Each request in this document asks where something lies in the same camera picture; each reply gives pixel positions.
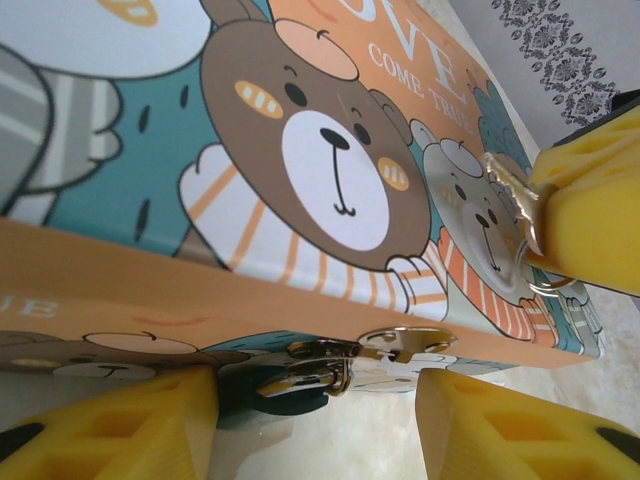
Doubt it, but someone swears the small metal key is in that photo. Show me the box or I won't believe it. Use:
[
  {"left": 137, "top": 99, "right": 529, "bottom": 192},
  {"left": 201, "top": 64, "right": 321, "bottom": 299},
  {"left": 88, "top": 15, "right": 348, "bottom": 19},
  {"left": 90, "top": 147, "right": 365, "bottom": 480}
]
[{"left": 480, "top": 151, "right": 551, "bottom": 256}]

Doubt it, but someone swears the silver box latch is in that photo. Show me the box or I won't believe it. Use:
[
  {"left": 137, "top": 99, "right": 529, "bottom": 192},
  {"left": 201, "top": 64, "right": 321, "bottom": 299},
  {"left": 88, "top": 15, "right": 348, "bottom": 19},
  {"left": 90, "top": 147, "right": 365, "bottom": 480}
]
[{"left": 254, "top": 337, "right": 364, "bottom": 416}]

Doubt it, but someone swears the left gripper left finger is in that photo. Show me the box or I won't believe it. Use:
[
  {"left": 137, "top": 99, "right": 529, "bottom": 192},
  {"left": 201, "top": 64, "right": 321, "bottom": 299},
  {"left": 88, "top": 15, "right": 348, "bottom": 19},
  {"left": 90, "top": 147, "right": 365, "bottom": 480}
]
[{"left": 0, "top": 366, "right": 220, "bottom": 480}]

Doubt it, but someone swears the silver key ring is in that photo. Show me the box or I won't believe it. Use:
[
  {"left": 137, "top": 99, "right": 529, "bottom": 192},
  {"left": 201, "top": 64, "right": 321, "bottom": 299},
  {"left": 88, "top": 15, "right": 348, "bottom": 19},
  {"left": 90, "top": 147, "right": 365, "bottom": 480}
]
[{"left": 514, "top": 239, "right": 589, "bottom": 301}]

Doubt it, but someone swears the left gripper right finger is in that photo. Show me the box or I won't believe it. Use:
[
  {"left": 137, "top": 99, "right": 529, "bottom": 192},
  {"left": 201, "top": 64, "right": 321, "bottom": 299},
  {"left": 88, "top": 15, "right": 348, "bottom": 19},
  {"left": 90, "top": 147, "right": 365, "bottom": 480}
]
[{"left": 417, "top": 367, "right": 640, "bottom": 480}]

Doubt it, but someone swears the bear print tin box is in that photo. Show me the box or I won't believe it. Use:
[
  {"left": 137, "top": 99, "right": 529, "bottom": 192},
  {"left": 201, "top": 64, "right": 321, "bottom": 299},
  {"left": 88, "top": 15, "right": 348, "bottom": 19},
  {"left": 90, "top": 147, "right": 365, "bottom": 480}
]
[{"left": 0, "top": 0, "right": 606, "bottom": 416}]

